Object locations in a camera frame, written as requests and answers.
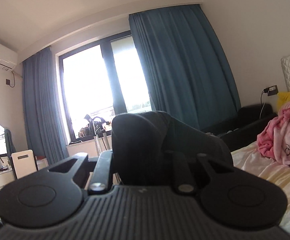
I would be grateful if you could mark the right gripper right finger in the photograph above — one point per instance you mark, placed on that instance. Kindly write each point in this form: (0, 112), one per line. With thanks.
(186, 177)

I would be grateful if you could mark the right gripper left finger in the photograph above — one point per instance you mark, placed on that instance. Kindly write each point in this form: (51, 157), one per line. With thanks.
(102, 175)

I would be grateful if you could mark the black ribbed pants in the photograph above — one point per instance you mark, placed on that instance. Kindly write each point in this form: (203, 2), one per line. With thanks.
(142, 142)

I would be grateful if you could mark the silver tripod stand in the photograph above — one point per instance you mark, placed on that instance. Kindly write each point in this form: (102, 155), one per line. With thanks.
(99, 132)

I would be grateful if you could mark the pale pink bed sheet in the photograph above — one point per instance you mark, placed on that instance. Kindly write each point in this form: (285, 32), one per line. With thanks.
(250, 160)

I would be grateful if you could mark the black armchair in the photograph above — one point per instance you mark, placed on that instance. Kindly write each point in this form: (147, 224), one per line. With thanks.
(243, 129)

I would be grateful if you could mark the left teal curtain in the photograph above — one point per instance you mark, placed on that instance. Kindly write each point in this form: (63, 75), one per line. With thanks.
(42, 117)

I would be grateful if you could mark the teal curtain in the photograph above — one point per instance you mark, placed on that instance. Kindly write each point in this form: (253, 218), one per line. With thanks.
(185, 67)
(42, 117)

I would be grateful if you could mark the white chair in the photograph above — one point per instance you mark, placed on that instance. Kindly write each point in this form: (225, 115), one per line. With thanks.
(24, 163)

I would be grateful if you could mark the right teal curtain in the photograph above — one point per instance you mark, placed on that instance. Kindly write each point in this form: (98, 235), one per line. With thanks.
(185, 67)

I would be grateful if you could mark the pink garment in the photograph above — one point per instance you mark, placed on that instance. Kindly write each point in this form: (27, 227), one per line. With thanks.
(274, 141)

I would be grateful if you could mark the dark framed window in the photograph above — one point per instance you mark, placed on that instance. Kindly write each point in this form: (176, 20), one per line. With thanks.
(101, 79)

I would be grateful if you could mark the yellow plush item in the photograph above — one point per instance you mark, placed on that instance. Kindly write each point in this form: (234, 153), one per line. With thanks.
(283, 98)

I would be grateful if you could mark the wall power socket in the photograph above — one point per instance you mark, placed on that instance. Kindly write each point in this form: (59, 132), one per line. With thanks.
(270, 91)

